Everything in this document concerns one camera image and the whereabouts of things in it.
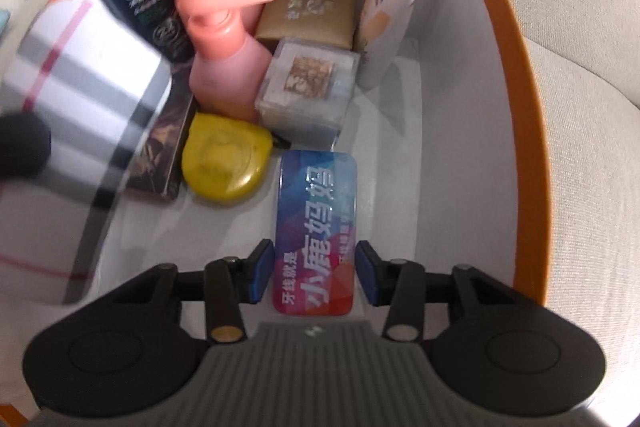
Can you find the orange storage box white inside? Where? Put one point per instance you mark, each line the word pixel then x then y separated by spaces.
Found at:
pixel 450 132

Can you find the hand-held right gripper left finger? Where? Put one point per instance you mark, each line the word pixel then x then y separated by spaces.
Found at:
pixel 262 272

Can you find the pink pump bottle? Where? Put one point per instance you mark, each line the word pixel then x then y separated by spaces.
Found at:
pixel 225 57

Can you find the glossy brown carton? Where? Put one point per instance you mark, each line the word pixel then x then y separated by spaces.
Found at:
pixel 157 142

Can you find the beige sofa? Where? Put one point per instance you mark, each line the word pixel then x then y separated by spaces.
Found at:
pixel 585 32

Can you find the yellow tape measure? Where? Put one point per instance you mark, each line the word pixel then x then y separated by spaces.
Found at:
pixel 225 157

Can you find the clear plastic box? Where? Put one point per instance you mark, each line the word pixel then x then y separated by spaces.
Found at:
pixel 307 82

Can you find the gold cardboard box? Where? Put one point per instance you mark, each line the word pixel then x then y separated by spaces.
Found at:
pixel 310 14

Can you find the plaid case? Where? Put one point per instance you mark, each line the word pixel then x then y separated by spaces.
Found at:
pixel 80 107

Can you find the colourful tin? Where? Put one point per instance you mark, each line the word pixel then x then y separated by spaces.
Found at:
pixel 315 232

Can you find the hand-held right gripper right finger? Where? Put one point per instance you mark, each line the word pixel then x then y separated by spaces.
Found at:
pixel 367 274

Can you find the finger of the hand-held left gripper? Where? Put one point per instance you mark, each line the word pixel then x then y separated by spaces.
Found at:
pixel 22 144

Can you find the white squeeze tube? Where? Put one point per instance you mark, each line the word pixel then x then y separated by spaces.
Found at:
pixel 390 7

